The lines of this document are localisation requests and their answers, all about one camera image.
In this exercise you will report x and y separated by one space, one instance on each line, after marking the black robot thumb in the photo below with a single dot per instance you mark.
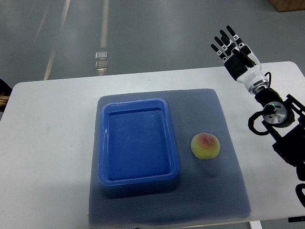
243 58

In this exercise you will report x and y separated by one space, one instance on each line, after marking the upper floor marker plate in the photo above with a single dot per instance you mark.
101 55

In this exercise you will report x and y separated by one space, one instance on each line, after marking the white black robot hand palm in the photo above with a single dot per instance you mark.
248 76

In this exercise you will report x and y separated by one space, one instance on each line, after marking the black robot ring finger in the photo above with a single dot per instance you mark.
223 46

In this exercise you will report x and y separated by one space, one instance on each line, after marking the floor marker plate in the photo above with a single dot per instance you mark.
101 55
101 65

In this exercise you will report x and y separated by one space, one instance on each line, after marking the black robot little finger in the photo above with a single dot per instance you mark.
220 54

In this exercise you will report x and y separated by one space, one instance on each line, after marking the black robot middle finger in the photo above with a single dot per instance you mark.
227 41

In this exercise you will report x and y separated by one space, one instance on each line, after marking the dark object at left edge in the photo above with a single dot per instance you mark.
5 92

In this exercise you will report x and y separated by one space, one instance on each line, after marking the brown cardboard box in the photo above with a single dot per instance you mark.
288 5

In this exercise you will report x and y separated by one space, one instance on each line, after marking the lower floor marker plate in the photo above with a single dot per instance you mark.
101 65

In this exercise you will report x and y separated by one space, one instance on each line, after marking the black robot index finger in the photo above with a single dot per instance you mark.
236 38

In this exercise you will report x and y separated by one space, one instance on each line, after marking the yellow red peach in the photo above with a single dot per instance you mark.
205 146

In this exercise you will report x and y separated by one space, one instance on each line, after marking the grey blue textured mat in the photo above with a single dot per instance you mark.
204 190

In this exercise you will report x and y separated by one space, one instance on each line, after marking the blue plastic tray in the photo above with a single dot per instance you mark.
136 143

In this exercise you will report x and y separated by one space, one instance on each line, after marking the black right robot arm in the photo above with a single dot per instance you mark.
284 120

